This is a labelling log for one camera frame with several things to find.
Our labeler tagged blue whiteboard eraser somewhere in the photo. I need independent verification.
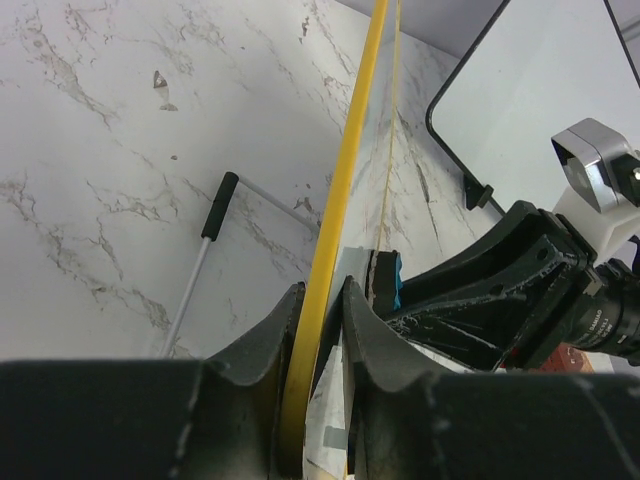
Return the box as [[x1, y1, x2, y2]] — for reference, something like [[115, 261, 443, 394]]
[[365, 250, 403, 317]]

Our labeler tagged red power cube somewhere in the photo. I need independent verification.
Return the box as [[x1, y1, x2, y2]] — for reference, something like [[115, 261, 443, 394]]
[[539, 344, 594, 373]]

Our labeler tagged small whiteboard wire stand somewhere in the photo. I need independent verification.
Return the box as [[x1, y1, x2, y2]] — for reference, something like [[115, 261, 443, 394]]
[[158, 171, 321, 358]]

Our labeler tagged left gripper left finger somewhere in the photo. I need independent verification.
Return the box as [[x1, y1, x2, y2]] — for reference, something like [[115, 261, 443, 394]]
[[1, 283, 305, 479]]

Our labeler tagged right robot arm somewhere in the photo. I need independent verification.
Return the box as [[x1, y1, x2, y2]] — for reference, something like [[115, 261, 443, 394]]
[[367, 201, 639, 371]]

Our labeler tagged black framed large whiteboard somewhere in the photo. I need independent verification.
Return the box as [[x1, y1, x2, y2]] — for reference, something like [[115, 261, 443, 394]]
[[426, 1, 639, 211]]

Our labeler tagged yellow framed small whiteboard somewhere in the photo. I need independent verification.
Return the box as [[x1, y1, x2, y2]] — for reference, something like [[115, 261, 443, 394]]
[[277, 1, 401, 479]]

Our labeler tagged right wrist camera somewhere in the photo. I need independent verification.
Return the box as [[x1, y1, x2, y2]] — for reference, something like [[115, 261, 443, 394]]
[[549, 117, 640, 261]]

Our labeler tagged large whiteboard wire stand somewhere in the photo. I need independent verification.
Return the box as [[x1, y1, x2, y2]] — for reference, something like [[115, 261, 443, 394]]
[[462, 175, 505, 216]]

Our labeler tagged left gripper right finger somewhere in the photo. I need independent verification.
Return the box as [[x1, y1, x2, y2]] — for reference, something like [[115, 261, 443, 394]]
[[342, 279, 639, 479]]

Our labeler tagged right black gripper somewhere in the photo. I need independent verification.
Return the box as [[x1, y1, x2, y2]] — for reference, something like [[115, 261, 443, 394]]
[[382, 201, 595, 372]]

